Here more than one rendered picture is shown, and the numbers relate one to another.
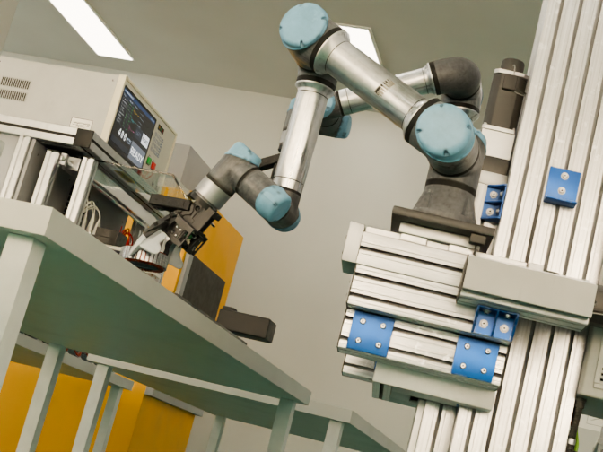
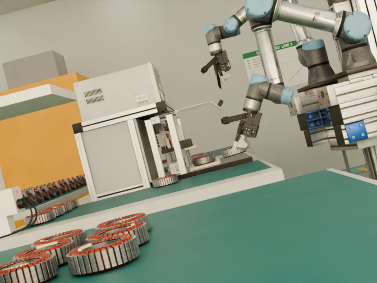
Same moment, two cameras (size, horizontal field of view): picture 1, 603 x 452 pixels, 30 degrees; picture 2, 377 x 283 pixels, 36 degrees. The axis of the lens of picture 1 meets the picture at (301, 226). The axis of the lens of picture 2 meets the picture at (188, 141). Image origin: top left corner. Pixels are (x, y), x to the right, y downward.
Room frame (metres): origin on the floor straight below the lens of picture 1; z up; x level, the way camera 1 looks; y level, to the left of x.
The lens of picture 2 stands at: (0.06, 1.09, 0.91)
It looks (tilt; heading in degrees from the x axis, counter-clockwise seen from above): 0 degrees down; 347
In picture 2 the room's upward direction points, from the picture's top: 14 degrees counter-clockwise
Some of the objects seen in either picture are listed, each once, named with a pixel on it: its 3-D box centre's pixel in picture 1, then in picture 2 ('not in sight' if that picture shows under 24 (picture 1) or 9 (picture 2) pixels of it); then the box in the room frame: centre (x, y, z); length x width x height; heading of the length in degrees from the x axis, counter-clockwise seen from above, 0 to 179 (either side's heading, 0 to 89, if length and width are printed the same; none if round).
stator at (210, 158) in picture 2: not in sight; (203, 160); (2.84, 0.39, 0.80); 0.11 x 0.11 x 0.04
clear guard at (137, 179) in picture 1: (146, 192); (190, 113); (2.82, 0.41, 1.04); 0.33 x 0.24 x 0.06; 75
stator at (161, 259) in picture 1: (144, 258); (234, 150); (2.53, 0.33, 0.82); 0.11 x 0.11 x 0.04
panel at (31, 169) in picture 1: (69, 231); (150, 149); (3.03, 0.61, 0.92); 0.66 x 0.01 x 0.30; 165
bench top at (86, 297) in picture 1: (51, 301); (161, 185); (3.02, 0.60, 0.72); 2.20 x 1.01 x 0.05; 165
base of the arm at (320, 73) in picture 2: not in sight; (320, 73); (2.92, -0.36, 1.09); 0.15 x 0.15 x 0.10
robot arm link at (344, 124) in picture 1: (330, 122); (229, 30); (3.13, -0.01, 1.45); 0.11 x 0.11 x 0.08; 75
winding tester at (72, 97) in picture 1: (81, 128); (123, 96); (3.06, 0.67, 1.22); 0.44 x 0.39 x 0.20; 165
